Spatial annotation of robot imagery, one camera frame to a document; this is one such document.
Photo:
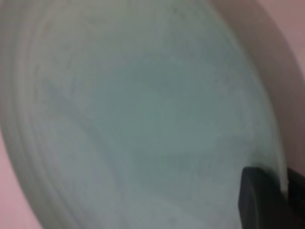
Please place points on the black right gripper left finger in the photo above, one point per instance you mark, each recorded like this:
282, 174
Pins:
259, 202

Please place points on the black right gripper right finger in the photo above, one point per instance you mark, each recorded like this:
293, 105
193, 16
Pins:
297, 202

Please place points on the green plate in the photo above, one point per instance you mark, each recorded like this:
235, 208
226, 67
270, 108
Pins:
143, 114

